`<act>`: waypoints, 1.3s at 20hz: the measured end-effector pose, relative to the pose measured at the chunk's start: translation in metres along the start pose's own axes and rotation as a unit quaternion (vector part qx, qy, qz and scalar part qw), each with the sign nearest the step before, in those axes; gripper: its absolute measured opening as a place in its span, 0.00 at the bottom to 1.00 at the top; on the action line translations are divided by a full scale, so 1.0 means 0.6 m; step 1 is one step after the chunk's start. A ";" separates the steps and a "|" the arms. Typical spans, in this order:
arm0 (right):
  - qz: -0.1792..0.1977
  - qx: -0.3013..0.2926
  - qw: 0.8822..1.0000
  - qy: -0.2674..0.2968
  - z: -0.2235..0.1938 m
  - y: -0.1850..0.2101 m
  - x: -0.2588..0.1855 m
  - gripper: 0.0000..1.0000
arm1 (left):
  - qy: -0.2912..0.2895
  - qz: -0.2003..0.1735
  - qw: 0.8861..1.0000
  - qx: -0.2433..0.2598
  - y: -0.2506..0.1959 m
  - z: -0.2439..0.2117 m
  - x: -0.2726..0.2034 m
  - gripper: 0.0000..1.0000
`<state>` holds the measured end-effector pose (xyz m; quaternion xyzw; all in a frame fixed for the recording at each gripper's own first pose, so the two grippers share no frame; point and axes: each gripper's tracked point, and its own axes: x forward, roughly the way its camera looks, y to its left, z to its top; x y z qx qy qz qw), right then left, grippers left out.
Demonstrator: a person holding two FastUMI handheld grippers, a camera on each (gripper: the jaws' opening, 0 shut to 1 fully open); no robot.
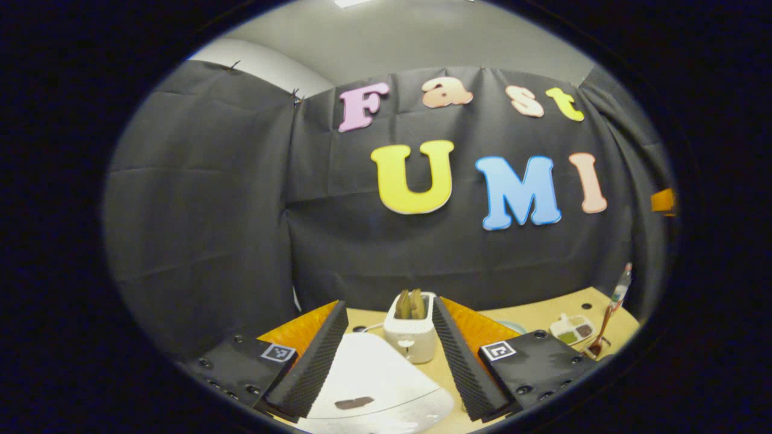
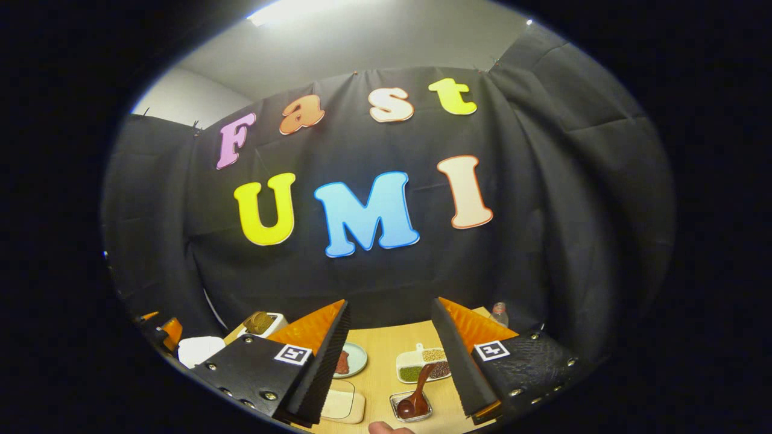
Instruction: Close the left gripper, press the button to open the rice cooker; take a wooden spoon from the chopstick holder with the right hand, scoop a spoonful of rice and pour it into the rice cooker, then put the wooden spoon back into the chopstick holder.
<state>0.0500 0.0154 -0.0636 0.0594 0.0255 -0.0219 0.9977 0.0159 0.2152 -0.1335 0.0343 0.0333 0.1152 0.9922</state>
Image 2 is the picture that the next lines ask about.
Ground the black backdrop cloth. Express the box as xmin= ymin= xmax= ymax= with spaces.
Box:
xmin=101 ymin=24 xmax=676 ymax=362

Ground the white divided dish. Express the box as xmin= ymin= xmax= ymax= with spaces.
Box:
xmin=396 ymin=344 xmax=452 ymax=385

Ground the pale green plate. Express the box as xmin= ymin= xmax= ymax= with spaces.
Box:
xmin=334 ymin=342 xmax=368 ymax=379

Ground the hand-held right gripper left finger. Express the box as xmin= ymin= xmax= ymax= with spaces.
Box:
xmin=192 ymin=300 xmax=352 ymax=429

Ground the white rice cooker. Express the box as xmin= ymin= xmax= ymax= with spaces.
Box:
xmin=178 ymin=336 xmax=227 ymax=369

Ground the white toaster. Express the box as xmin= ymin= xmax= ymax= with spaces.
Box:
xmin=226 ymin=312 xmax=289 ymax=344

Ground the brown wooden spoon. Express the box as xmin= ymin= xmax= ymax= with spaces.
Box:
xmin=397 ymin=363 xmax=436 ymax=420

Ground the clear box of rice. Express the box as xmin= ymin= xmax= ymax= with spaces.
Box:
xmin=320 ymin=380 xmax=366 ymax=424

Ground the brown bread slice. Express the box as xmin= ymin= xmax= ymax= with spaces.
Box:
xmin=244 ymin=312 xmax=275 ymax=335

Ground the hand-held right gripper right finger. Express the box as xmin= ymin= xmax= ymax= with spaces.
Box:
xmin=431 ymin=297 xmax=583 ymax=426

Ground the metal chopstick holder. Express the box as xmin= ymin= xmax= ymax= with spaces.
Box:
xmin=389 ymin=391 xmax=434 ymax=423

